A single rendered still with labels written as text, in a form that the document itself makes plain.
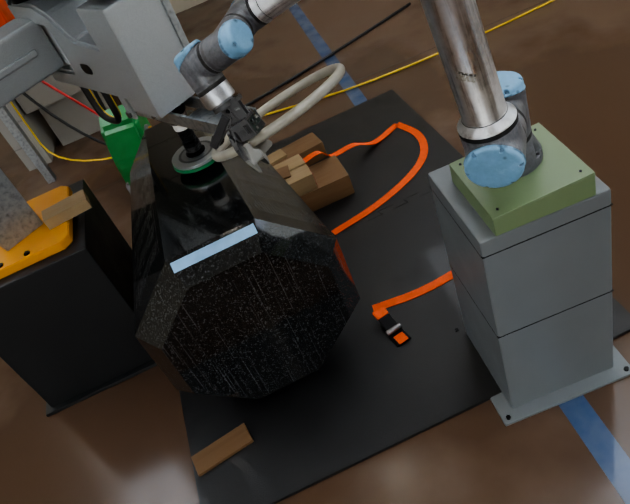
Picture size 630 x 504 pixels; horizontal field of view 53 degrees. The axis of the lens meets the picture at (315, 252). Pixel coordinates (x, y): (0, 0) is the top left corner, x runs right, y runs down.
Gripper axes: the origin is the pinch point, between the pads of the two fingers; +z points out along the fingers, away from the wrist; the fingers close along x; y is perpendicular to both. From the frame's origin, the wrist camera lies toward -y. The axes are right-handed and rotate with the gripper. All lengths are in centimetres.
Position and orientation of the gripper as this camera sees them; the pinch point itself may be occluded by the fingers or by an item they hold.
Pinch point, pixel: (260, 165)
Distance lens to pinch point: 182.9
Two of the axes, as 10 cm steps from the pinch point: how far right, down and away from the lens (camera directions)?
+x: 3.0, -5.6, 7.7
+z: 5.6, 7.6, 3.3
